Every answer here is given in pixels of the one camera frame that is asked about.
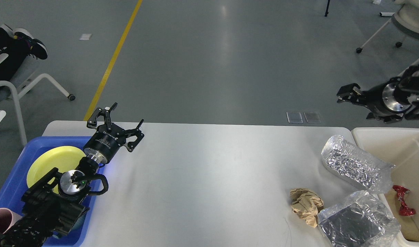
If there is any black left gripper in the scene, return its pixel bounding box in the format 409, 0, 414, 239
83, 103, 145, 164

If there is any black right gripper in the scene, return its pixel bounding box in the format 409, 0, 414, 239
336, 82, 411, 125

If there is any yellow plastic plate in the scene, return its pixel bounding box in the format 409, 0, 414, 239
25, 145, 87, 196

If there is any silver foil bag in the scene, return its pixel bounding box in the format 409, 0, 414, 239
321, 135, 395, 195
318, 190, 401, 247

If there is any teal mug yellow inside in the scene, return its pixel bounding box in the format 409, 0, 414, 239
71, 213, 87, 231

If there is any crushed red can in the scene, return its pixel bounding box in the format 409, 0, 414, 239
392, 185, 416, 217

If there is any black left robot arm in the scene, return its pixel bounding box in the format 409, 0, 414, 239
0, 103, 145, 247

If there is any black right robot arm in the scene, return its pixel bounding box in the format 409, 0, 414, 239
336, 64, 419, 124

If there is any beige plastic bin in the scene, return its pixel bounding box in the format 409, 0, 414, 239
352, 128, 419, 247

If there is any grey floor plate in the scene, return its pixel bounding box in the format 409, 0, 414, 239
304, 111, 322, 124
286, 111, 304, 125

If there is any white office chair right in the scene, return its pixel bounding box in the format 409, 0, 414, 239
356, 0, 419, 74

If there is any black tripod leg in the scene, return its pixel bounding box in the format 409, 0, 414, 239
324, 0, 331, 17

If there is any crumpled brown paper ball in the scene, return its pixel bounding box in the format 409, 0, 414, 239
289, 188, 324, 228

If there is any blue plastic tray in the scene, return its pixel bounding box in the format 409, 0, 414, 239
0, 136, 96, 247

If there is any person in black clothes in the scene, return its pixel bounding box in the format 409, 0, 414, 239
0, 23, 48, 103

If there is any white chair left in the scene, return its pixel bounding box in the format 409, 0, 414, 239
0, 57, 76, 146

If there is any pink mug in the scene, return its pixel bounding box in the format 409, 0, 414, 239
0, 208, 23, 233

